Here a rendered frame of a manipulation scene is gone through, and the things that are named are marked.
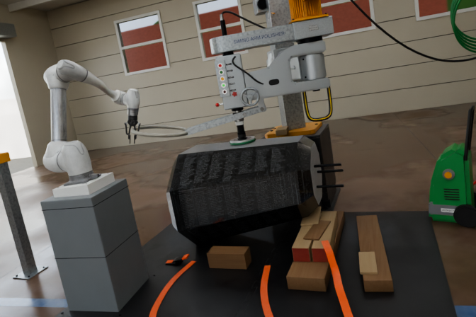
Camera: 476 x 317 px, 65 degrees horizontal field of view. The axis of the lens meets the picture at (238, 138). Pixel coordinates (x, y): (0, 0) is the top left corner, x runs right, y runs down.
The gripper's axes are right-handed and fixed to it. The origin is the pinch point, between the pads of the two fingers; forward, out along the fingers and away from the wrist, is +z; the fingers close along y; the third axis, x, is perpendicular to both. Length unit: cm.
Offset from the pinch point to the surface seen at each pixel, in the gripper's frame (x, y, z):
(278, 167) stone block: -68, 104, 5
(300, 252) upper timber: -103, 112, 53
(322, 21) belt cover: -44, 138, -103
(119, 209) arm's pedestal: -61, -6, 37
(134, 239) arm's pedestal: -55, 5, 63
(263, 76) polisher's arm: -31, 99, -59
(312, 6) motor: -40, 130, -114
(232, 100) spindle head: -26, 77, -38
